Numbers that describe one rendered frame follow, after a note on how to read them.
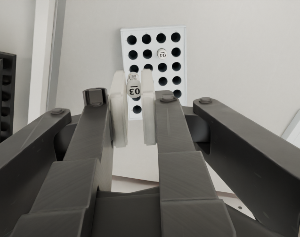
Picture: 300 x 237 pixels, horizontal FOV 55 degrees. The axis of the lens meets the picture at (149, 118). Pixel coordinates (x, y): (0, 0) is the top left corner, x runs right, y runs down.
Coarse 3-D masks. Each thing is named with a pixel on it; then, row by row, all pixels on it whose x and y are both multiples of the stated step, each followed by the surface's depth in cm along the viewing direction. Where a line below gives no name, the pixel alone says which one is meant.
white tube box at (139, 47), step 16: (128, 32) 36; (144, 32) 37; (160, 32) 37; (176, 32) 40; (128, 48) 37; (144, 48) 37; (176, 48) 41; (128, 64) 38; (144, 64) 38; (160, 64) 41; (176, 64) 41; (160, 80) 42; (176, 80) 41; (128, 96) 39; (176, 96) 41; (128, 112) 40
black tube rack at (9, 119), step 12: (12, 60) 30; (12, 72) 30; (0, 84) 28; (12, 84) 31; (0, 96) 28; (12, 96) 31; (0, 108) 29; (12, 108) 32; (0, 120) 29; (12, 120) 33; (0, 132) 30; (12, 132) 33
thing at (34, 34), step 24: (0, 0) 31; (24, 0) 31; (48, 0) 26; (0, 24) 32; (24, 24) 32; (48, 24) 27; (0, 48) 32; (24, 48) 33; (48, 48) 28; (24, 72) 34; (48, 72) 30; (24, 96) 34; (48, 96) 31; (24, 120) 36
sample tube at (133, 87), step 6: (132, 72) 25; (132, 78) 22; (138, 78) 23; (132, 84) 21; (138, 84) 21; (126, 90) 21; (132, 90) 21; (138, 90) 21; (132, 96) 21; (138, 96) 21
